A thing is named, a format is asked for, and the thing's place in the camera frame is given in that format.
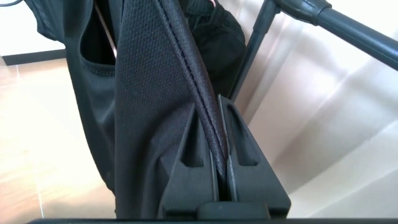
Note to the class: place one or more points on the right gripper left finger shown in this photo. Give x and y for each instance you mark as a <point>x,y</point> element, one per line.
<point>186,186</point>

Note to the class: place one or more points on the black clothes rack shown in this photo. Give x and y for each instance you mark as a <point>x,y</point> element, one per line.
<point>342,28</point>

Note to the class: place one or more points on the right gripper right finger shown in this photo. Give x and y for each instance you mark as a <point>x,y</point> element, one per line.
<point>258,186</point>

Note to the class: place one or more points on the black shorts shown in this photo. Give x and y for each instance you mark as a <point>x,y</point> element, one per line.
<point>220,46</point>

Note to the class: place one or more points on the beige curtain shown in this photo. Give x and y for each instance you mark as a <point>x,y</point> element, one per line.
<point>326,124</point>

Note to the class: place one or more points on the black garment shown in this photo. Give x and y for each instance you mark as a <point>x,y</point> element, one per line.
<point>146,93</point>

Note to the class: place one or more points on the pink clothes hanger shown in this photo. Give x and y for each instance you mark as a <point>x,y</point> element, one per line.
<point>213,2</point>
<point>107,34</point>

